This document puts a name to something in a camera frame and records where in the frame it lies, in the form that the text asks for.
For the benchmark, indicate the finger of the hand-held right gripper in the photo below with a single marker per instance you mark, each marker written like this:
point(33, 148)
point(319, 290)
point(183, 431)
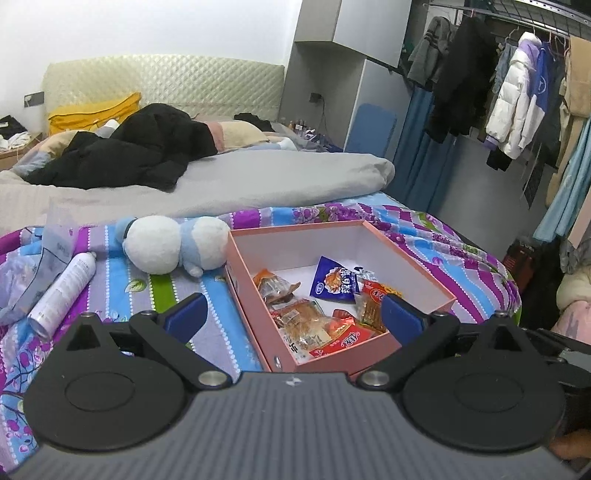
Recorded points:
point(554, 339)

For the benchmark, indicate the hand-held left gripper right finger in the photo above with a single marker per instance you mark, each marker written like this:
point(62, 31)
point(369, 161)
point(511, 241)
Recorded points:
point(401, 318)

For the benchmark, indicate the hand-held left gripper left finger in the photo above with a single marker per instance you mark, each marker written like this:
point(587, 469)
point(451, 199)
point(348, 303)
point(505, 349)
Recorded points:
point(184, 318)

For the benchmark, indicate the red label clear packet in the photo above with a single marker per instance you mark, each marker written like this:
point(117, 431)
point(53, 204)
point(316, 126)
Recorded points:
point(378, 300)

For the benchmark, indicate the small red packet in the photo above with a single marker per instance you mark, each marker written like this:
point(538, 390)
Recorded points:
point(342, 316)

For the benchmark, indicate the red orange foil packet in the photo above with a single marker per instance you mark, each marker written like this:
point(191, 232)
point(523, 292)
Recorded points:
point(341, 340)

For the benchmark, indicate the blue foil packet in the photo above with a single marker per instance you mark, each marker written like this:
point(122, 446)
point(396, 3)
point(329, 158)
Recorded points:
point(334, 281)

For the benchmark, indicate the pink cardboard box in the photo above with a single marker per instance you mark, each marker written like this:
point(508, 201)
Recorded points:
point(323, 364)

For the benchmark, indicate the orange nut packet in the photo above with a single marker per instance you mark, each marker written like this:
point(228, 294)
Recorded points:
point(272, 288)

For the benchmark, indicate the yellow clear packet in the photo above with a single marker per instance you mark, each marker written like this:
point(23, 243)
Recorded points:
point(300, 325)

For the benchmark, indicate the person's right hand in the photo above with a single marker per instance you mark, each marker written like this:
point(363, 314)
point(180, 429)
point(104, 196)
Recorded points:
point(575, 445)

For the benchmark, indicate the cream pink plush cloth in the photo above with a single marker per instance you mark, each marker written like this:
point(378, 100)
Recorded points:
point(575, 295)

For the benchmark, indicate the floral printed blanket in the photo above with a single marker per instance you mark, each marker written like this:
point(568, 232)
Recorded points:
point(415, 249)

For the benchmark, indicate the white blue plush toy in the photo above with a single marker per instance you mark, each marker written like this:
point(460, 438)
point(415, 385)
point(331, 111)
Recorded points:
point(152, 244)

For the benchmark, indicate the dark red bag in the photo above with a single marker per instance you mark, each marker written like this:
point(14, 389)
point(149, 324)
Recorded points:
point(521, 258)

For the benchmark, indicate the white spray can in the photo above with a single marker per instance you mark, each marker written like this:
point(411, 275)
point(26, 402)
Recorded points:
point(62, 290)

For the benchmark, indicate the light blue hanging garment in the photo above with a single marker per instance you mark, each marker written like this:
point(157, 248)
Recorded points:
point(561, 194)

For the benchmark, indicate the clear plastic bag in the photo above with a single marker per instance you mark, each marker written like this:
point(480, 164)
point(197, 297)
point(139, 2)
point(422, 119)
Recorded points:
point(57, 240)

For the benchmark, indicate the grey duvet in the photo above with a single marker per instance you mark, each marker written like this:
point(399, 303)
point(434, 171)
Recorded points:
point(277, 184)

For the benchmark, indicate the blue curtain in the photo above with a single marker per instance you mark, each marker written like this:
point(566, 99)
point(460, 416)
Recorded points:
point(415, 152)

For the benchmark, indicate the black jacket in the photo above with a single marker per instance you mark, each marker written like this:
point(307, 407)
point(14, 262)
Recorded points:
point(138, 152)

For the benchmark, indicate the pink pillow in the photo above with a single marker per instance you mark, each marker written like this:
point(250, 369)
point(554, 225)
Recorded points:
point(216, 136)

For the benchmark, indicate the blue padded board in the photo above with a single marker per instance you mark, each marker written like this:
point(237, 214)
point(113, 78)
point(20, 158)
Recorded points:
point(369, 131)

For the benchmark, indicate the beige pillow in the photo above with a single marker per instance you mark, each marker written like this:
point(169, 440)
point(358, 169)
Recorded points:
point(240, 134)

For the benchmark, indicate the black cloth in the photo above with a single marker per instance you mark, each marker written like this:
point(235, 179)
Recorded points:
point(258, 122)

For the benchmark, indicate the row of small bottles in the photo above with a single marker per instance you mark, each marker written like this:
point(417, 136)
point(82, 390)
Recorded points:
point(302, 127)

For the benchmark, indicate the pastel patterned blanket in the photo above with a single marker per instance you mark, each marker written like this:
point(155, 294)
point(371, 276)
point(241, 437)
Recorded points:
point(51, 143)

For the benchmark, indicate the yellow pillow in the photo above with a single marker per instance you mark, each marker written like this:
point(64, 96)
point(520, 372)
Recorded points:
point(87, 117)

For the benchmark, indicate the wooden nightstand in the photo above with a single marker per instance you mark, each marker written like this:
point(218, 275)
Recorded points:
point(21, 154)

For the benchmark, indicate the cream quilted headboard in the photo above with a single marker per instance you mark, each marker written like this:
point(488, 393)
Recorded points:
point(184, 83)

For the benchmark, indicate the white puffer jacket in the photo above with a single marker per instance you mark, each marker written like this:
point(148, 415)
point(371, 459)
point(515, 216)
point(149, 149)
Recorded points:
point(512, 106)

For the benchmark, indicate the beige hanging coat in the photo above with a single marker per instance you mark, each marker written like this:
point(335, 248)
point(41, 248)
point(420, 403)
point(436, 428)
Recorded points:
point(577, 92)

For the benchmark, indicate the black hanging coat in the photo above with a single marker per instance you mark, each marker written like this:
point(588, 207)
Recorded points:
point(466, 78)

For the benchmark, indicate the grey striped hoodie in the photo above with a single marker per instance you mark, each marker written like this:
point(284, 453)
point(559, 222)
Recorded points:
point(431, 50)

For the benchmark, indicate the grey white wardrobe cabinet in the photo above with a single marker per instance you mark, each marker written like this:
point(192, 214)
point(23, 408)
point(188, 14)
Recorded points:
point(364, 27)

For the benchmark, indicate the metal clothes rack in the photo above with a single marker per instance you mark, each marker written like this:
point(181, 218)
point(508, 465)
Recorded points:
point(508, 14)

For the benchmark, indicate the black wall socket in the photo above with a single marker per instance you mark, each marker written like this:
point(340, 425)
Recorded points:
point(316, 97)

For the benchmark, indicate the grey wall socket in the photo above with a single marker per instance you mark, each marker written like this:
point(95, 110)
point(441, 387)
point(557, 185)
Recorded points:
point(34, 98)

